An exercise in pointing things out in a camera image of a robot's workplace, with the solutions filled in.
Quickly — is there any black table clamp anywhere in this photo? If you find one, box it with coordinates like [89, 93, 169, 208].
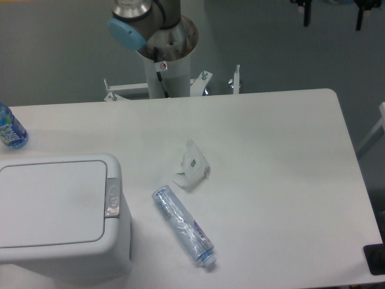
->
[363, 243, 384, 276]

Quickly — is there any black hanging tool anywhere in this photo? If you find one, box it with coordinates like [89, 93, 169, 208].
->
[290, 0, 312, 27]
[354, 0, 382, 31]

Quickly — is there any silver trash can push button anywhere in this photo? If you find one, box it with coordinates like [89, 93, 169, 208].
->
[105, 178, 121, 218]

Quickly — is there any crushed clear plastic bottle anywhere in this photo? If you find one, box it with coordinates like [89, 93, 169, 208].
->
[152, 185, 217, 269]

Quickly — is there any crumpled white plastic wrapper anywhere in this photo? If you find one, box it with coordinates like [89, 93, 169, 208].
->
[172, 139, 211, 190]

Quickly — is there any blue label water bottle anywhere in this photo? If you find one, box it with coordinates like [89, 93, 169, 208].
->
[1, 103, 28, 149]

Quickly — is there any black hanging tool left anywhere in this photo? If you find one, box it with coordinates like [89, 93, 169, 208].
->
[290, 0, 312, 27]

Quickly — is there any black cable on pedestal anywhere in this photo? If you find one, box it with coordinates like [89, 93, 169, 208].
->
[153, 46, 170, 99]

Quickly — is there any white pedestal base frame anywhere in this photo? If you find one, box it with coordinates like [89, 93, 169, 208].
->
[103, 64, 242, 102]

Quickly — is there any white trash can body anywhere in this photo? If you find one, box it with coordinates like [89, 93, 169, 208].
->
[1, 154, 132, 280]

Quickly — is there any white frame at right edge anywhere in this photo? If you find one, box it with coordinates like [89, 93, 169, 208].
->
[356, 102, 384, 160]

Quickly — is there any black hanging tool right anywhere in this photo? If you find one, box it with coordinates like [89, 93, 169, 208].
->
[354, 0, 382, 31]

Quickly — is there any white trash can lid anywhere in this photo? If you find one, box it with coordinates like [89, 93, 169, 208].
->
[1, 161, 107, 248]

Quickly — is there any silver robot arm blue cap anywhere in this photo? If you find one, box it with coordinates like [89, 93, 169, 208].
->
[108, 0, 199, 61]

